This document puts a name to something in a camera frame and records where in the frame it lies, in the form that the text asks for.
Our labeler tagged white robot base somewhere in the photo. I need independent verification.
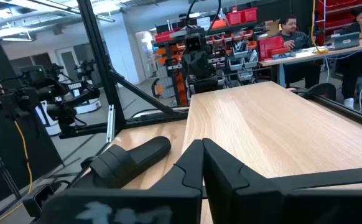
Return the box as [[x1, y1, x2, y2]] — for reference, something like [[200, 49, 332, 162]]
[[74, 98, 103, 115], [34, 99, 62, 137]]

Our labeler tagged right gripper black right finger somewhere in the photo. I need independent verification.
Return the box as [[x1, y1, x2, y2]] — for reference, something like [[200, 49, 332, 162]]
[[202, 138, 362, 224]]

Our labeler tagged red parts bin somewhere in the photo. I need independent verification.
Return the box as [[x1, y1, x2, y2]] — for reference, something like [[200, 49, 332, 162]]
[[226, 11, 243, 27], [241, 7, 259, 24], [258, 35, 291, 62]]

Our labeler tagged cardboard box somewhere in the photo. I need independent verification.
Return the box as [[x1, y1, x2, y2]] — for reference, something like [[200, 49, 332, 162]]
[[264, 19, 282, 37]]

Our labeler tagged light wooden desk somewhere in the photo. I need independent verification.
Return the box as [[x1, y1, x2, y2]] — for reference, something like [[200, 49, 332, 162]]
[[258, 39, 362, 88]]

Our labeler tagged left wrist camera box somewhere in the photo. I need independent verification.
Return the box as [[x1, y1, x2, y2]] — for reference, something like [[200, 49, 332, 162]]
[[184, 32, 207, 53]]

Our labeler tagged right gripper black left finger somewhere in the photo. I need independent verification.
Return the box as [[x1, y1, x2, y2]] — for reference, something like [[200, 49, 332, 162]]
[[36, 139, 205, 224]]

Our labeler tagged black rubber slide sandal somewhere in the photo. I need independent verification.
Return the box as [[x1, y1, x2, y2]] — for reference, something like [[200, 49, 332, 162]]
[[75, 136, 172, 190]]

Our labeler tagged black aluminium rig frame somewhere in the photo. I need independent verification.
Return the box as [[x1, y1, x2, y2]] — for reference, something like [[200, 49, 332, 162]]
[[58, 0, 362, 139]]

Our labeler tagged parts rack with bins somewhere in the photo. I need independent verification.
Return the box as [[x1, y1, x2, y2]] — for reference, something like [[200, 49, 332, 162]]
[[153, 18, 260, 106]]

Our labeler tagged small black box device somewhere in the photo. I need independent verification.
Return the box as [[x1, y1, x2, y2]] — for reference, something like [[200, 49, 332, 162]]
[[22, 182, 62, 218]]

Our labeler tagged yellow cable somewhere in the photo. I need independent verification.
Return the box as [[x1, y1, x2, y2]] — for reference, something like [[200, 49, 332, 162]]
[[0, 48, 34, 224], [310, 0, 328, 55]]

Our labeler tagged silver metal bracket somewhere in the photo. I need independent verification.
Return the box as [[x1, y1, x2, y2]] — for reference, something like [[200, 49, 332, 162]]
[[106, 104, 116, 144]]

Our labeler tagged red storage rack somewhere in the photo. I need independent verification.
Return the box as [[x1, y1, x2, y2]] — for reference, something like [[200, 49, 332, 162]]
[[316, 0, 362, 46]]

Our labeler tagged person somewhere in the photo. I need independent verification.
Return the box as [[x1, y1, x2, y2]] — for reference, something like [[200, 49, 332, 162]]
[[336, 2, 362, 110], [274, 14, 322, 90]]

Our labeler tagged black panel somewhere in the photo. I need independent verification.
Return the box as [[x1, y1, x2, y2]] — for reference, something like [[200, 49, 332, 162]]
[[0, 20, 65, 215]]

